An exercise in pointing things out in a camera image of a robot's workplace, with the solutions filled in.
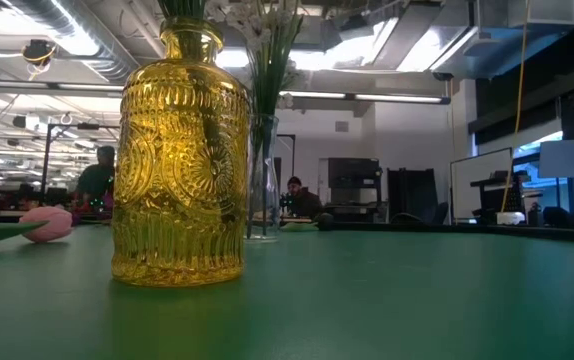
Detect clear glass vase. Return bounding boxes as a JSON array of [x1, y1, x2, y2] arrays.
[[244, 113, 282, 244]]

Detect person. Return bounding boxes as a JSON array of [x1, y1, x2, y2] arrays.
[[282, 175, 324, 222], [74, 144, 117, 214]]

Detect yellow embossed glass vase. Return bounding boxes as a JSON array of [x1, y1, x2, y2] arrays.
[[110, 17, 252, 289]]

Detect grey rectangular duct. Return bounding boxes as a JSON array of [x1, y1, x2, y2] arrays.
[[311, 0, 574, 81]]

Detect ceiling light tube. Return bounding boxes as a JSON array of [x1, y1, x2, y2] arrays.
[[0, 79, 124, 94], [279, 91, 452, 106]]

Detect pink tulip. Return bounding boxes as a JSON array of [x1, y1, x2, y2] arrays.
[[0, 206, 74, 252]]

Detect black panel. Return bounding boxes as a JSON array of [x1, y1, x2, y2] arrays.
[[386, 167, 449, 225]]

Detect black cabinet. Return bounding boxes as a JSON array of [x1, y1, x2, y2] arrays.
[[326, 157, 384, 224]]

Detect yellow hanging cable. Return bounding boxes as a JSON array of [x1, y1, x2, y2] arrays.
[[498, 0, 532, 214]]

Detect black ceiling camera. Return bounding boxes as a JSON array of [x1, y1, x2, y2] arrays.
[[20, 38, 57, 67]]

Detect whiteboard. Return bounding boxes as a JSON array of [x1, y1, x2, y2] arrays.
[[449, 146, 514, 222]]

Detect silver spiral duct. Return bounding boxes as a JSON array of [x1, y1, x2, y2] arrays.
[[0, 0, 141, 84]]

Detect white rounded object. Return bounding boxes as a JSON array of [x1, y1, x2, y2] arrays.
[[495, 210, 527, 227]]

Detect dark tulip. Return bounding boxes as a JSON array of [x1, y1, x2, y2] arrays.
[[279, 212, 336, 233]]

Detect white flower bunch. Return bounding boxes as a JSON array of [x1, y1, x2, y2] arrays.
[[206, 0, 311, 240]]

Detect green table mat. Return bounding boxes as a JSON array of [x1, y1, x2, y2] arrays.
[[0, 222, 574, 360]]

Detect black metal station frame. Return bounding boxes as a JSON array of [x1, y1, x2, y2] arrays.
[[41, 122, 121, 211]]

